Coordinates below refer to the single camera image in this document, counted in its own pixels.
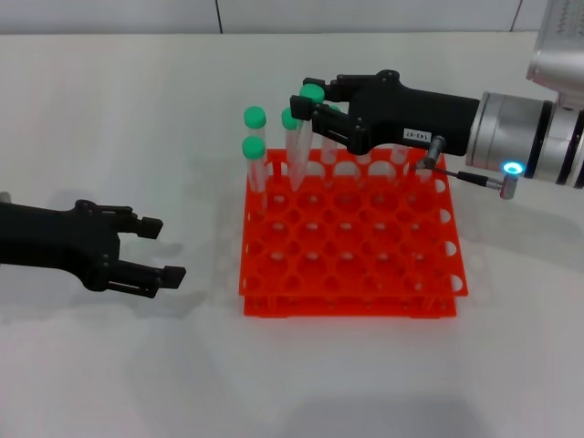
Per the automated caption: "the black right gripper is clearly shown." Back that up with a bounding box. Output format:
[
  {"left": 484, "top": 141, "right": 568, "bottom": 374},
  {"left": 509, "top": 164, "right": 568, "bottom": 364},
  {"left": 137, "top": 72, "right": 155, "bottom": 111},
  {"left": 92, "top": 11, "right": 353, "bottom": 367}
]
[{"left": 290, "top": 69, "right": 483, "bottom": 156}]

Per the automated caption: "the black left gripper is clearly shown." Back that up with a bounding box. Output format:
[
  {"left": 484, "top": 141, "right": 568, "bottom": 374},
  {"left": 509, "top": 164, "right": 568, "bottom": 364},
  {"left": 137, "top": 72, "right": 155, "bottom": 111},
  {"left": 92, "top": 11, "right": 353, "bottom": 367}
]
[{"left": 0, "top": 199, "right": 187, "bottom": 300}]

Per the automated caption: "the orange test tube rack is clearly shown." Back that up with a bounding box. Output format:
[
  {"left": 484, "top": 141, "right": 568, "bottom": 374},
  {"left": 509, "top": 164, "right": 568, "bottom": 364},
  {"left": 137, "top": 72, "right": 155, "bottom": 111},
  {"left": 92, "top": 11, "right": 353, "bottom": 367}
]
[{"left": 237, "top": 148, "right": 470, "bottom": 319}]

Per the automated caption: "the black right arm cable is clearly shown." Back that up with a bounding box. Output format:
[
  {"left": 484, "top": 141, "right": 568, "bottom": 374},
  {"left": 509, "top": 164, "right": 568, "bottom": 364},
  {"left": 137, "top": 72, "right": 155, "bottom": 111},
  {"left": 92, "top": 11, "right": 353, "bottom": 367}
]
[{"left": 412, "top": 135, "right": 524, "bottom": 201}]

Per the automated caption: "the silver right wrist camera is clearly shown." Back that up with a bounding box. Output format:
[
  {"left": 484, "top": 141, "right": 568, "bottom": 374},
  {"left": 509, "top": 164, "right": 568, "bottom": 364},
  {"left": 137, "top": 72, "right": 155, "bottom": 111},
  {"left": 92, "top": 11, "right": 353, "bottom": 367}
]
[{"left": 527, "top": 0, "right": 584, "bottom": 110}]

